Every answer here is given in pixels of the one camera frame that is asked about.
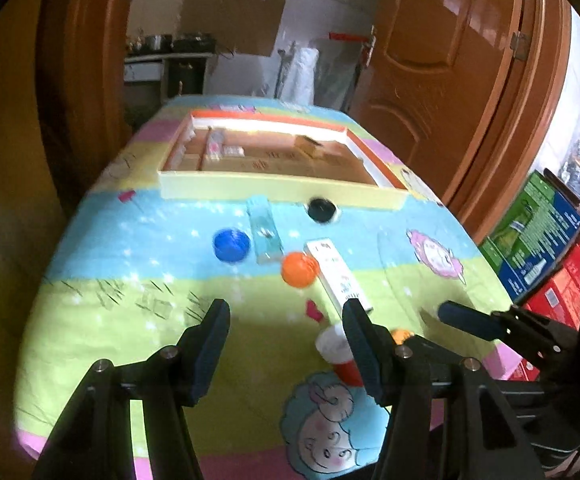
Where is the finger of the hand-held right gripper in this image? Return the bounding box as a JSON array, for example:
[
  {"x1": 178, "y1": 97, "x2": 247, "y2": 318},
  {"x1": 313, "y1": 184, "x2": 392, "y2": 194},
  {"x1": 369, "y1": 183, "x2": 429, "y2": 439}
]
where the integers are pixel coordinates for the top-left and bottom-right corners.
[{"x1": 438, "y1": 300, "x2": 579, "y2": 374}]

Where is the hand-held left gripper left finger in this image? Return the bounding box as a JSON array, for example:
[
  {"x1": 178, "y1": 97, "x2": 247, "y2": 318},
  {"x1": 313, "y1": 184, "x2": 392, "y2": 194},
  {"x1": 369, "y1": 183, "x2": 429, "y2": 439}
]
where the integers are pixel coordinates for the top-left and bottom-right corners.
[{"x1": 32, "y1": 299, "x2": 231, "y2": 480}]

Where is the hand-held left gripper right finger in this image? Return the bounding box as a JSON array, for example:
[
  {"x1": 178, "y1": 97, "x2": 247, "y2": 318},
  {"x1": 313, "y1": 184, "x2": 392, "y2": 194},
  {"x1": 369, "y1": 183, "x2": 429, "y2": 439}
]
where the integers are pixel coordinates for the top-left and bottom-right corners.
[{"x1": 342, "y1": 298, "x2": 546, "y2": 480}]

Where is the red bottle cap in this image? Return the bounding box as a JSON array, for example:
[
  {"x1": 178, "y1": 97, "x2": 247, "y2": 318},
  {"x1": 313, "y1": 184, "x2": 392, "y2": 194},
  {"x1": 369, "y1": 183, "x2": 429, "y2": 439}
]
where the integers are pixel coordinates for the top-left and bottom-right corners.
[{"x1": 332, "y1": 357, "x2": 366, "y2": 387}]

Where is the white bottle cap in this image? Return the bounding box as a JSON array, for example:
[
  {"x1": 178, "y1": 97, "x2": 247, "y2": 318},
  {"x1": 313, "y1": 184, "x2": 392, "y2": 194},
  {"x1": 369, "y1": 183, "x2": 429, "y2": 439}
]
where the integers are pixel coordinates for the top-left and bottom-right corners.
[{"x1": 315, "y1": 326, "x2": 355, "y2": 362}]

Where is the white rectangular box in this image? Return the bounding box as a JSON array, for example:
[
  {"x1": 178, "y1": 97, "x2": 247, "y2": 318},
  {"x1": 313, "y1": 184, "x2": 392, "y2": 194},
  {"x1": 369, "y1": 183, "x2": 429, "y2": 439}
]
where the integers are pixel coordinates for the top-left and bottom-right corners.
[{"x1": 305, "y1": 238, "x2": 375, "y2": 313}]

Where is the blue bottle cap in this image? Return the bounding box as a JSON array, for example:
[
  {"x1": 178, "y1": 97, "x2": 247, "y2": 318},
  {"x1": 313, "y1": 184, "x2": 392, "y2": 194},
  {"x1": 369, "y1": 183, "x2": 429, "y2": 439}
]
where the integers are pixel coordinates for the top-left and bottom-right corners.
[{"x1": 213, "y1": 228, "x2": 251, "y2": 263}]

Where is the orange bottle cap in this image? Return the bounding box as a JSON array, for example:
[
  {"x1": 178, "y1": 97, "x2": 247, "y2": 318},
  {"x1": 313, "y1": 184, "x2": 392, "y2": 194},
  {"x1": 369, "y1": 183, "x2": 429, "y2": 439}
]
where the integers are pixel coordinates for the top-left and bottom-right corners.
[{"x1": 280, "y1": 252, "x2": 319, "y2": 290}]

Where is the teal transparent box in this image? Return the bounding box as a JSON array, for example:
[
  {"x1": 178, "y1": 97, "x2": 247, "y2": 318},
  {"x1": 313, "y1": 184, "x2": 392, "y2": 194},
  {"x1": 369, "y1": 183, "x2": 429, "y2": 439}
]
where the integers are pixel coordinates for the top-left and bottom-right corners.
[{"x1": 246, "y1": 197, "x2": 285, "y2": 264}]

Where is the shallow cardboard tray box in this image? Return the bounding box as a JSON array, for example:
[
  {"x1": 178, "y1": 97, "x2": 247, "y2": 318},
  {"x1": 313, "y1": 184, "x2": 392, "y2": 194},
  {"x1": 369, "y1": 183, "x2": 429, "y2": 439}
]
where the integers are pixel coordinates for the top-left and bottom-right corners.
[{"x1": 157, "y1": 108, "x2": 408, "y2": 213}]

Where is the red carton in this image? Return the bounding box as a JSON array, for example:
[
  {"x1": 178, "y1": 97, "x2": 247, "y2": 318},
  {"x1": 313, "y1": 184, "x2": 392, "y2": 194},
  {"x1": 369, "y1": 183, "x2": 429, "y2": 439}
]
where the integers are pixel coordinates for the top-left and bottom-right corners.
[{"x1": 510, "y1": 240, "x2": 580, "y2": 386}]

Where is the green blue carton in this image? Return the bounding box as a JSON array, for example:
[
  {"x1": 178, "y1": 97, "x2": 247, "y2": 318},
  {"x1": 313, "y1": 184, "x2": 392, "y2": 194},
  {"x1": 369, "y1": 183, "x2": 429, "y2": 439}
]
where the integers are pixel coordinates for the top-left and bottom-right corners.
[{"x1": 480, "y1": 170, "x2": 580, "y2": 303}]

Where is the cartoon printed blanket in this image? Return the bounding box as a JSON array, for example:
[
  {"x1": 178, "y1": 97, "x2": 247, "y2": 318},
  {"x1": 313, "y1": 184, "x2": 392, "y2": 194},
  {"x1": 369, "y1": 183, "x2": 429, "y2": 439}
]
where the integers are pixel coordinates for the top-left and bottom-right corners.
[{"x1": 12, "y1": 94, "x2": 525, "y2": 480}]

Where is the black bottle cap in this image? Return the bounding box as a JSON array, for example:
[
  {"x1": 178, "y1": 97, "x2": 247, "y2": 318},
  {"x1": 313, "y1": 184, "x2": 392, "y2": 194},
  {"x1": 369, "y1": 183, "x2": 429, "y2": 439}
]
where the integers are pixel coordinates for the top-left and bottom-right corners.
[{"x1": 307, "y1": 198, "x2": 339, "y2": 222}]

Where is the white pink packet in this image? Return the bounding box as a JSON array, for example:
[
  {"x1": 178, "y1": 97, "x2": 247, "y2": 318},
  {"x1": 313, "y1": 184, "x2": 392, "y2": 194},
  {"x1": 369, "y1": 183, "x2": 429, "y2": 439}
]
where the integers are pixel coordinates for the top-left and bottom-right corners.
[{"x1": 205, "y1": 127, "x2": 224, "y2": 161}]

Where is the small wooden block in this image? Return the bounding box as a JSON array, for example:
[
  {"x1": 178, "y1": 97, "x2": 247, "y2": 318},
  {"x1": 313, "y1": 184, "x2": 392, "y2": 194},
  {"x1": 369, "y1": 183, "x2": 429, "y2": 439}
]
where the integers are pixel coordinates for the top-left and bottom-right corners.
[{"x1": 295, "y1": 135, "x2": 323, "y2": 158}]

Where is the brown wooden door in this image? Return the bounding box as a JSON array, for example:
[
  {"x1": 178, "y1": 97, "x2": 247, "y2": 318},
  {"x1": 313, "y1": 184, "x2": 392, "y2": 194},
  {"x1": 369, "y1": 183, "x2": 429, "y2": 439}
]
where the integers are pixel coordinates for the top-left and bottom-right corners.
[{"x1": 346, "y1": 0, "x2": 525, "y2": 201}]

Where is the metal door hinge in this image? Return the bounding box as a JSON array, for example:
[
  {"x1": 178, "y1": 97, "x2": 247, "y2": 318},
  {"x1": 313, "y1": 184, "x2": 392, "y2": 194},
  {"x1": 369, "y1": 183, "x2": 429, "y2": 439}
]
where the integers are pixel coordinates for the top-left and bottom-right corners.
[{"x1": 510, "y1": 31, "x2": 530, "y2": 61}]

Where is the white plastic sack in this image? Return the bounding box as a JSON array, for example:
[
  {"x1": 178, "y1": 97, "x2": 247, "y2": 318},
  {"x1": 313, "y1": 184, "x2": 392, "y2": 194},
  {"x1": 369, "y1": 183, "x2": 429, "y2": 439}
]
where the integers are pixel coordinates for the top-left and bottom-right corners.
[{"x1": 277, "y1": 45, "x2": 319, "y2": 106}]

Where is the grey kitchen counter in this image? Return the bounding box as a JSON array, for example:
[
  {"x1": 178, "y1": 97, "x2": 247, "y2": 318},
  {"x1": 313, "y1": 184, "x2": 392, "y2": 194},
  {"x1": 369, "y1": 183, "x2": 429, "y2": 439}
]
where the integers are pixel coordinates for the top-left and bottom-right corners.
[{"x1": 124, "y1": 50, "x2": 216, "y2": 107}]

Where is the black pan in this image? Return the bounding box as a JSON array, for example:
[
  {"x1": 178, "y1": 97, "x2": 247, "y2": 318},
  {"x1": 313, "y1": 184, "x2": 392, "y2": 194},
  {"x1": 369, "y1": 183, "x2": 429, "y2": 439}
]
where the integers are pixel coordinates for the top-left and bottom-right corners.
[{"x1": 172, "y1": 35, "x2": 216, "y2": 54}]

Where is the metal pot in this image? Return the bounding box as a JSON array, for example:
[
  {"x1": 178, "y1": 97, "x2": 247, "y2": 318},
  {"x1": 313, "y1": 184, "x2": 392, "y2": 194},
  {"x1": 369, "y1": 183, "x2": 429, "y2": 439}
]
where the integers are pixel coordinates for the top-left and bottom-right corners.
[{"x1": 139, "y1": 34, "x2": 173, "y2": 53}]

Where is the door handle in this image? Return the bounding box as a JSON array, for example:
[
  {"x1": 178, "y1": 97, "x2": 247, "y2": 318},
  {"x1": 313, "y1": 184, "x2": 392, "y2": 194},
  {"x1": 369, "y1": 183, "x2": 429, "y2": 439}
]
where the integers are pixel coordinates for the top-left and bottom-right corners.
[{"x1": 362, "y1": 27, "x2": 377, "y2": 68}]

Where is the wooden door frame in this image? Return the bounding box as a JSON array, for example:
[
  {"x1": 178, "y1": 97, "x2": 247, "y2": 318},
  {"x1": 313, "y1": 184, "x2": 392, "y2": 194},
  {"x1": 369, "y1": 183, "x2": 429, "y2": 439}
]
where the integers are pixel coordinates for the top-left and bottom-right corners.
[{"x1": 35, "y1": 0, "x2": 573, "y2": 246}]

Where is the cardboard wall sheet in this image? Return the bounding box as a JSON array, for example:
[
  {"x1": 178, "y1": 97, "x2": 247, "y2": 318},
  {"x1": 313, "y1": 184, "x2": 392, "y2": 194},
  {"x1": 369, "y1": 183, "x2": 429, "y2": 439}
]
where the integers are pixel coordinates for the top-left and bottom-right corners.
[{"x1": 180, "y1": 0, "x2": 287, "y2": 57}]

